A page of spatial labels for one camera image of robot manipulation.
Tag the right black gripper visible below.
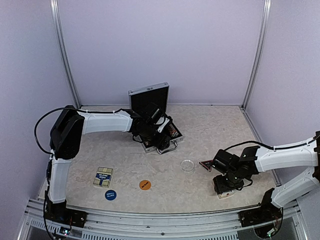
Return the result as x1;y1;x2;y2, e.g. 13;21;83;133
213;170;245;194

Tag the red playing card deck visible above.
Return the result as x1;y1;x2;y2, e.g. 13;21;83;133
218;190;235;200

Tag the orange big blind button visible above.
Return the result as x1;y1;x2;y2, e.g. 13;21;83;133
139;180;152;191

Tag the aluminium poker chip case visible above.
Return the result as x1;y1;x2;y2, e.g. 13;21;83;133
128;82;184;155

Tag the blue small blind button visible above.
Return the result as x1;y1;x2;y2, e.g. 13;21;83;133
104;189;117;201

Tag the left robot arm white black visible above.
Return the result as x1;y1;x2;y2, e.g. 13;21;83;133
41;103;173;223

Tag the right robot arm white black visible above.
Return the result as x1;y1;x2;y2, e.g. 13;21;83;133
211;131;320;222

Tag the chip row in case back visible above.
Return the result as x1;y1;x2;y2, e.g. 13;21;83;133
168;124;180;138

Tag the black pink triangular button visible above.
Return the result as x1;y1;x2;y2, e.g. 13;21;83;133
199;160;213;172

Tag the clear round dealer button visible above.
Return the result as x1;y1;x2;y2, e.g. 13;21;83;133
180;159;195;173

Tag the blue playing card box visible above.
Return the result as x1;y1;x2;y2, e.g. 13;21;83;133
93;166;114;188

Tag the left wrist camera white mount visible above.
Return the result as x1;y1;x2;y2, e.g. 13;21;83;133
156;116;172;133

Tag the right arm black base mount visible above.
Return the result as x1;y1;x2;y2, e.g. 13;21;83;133
238;207;275;228

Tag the aluminium front rail frame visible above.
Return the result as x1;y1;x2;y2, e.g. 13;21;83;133
14;198;311;240

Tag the right aluminium corner post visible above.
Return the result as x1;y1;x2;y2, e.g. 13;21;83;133
241;0;272;112

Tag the aluminium corner post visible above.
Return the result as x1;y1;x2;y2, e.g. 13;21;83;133
50;0;82;108
241;0;272;112

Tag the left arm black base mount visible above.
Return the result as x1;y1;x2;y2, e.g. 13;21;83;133
44;200;88;228

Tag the left aluminium corner post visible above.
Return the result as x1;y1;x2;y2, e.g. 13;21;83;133
50;0;82;108

